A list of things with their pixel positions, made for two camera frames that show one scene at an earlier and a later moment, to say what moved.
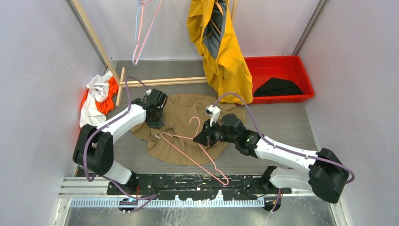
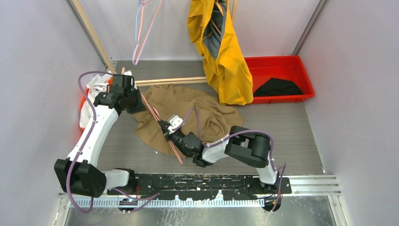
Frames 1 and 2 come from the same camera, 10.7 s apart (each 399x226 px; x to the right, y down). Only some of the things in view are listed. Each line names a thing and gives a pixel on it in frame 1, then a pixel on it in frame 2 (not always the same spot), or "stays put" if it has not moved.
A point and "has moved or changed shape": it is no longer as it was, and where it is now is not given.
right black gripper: [206, 137] -> [165, 125]
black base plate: [198, 187] stays put
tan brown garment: [173, 141] has moved or changed shape
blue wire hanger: [134, 50] stays put
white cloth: [98, 92] stays put
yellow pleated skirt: [227, 71] stays put
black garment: [275, 86] stays put
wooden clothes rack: [121, 82] stays put
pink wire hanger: [167, 133] has moved or changed shape
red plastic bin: [291, 68] stays put
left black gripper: [160, 123] -> [139, 107]
